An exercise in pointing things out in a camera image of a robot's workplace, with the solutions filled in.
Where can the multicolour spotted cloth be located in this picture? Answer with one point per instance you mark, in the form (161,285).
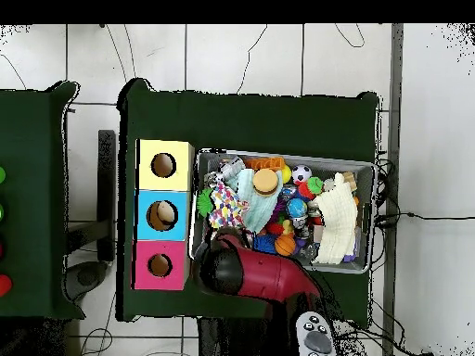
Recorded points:
(226,207)

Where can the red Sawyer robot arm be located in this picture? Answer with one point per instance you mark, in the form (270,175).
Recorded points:
(267,274)

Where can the wooden box with three holes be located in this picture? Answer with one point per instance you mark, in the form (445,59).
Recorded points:
(163,181)

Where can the clear mesh bin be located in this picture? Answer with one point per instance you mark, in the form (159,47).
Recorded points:
(326,164)

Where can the light blue cloth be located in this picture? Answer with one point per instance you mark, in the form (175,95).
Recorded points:
(259,207)

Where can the silver robot toy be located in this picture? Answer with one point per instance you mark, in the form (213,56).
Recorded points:
(230,168)

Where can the tan toy burger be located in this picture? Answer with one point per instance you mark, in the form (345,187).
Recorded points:
(265,181)

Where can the green spiky ball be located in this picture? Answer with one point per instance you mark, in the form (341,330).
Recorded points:
(204,202)

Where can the orange plastic block toy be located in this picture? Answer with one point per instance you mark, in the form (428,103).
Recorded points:
(265,163)

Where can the blue spiky ball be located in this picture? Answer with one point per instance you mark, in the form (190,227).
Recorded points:
(265,244)

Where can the blue globe ball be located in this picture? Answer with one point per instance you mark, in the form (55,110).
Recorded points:
(297,208)

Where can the small soccer ball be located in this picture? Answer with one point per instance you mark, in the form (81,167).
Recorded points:
(301,174)

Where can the small orange basketball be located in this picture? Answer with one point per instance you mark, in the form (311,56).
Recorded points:
(285,245)

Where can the dark green table cloth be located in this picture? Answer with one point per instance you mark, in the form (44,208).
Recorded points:
(29,185)
(259,122)

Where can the cream white cloth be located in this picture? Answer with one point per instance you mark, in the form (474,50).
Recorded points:
(337,222)

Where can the black flat stand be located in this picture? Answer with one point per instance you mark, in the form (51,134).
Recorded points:
(107,185)

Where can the grey round base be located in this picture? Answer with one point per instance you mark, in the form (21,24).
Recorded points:
(85,278)

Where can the red round object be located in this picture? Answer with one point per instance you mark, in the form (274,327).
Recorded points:
(4,285)

